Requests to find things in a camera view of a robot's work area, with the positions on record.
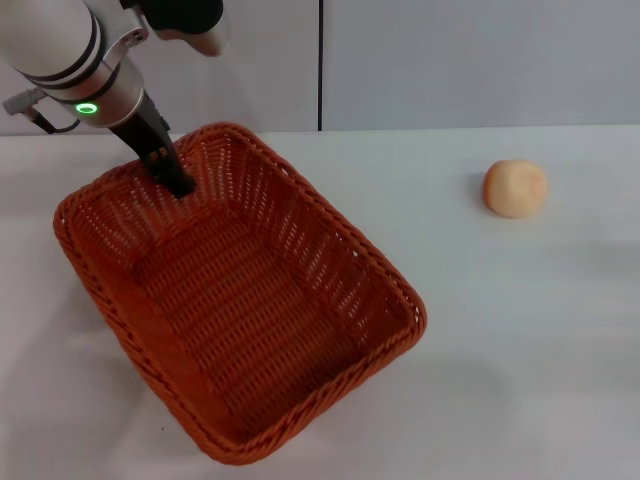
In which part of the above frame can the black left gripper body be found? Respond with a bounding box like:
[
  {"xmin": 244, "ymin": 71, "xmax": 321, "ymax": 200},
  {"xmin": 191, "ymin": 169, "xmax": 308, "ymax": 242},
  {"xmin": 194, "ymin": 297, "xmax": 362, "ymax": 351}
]
[{"xmin": 106, "ymin": 87, "xmax": 177, "ymax": 165}]

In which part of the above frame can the gray plug with black cable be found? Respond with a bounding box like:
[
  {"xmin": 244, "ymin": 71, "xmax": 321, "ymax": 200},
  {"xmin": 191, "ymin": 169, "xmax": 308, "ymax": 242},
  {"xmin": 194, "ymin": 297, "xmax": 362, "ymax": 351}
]
[{"xmin": 2, "ymin": 88, "xmax": 82, "ymax": 135}]

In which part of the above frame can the round pale peach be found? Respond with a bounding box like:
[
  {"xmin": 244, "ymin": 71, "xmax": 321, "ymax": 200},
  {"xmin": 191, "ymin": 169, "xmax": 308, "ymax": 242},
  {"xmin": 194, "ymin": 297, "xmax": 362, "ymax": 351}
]
[{"xmin": 482, "ymin": 159, "xmax": 550, "ymax": 220}]

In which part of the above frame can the orange woven plastic basket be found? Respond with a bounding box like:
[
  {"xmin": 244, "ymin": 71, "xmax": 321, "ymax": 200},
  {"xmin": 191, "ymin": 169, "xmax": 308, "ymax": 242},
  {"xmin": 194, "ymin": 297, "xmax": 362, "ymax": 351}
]
[{"xmin": 52, "ymin": 122, "xmax": 429, "ymax": 467}]

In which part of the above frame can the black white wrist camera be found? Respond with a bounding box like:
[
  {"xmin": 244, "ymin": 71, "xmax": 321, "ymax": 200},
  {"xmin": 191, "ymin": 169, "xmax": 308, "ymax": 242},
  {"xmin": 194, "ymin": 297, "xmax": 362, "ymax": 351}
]
[{"xmin": 119, "ymin": 0, "xmax": 232, "ymax": 59}]

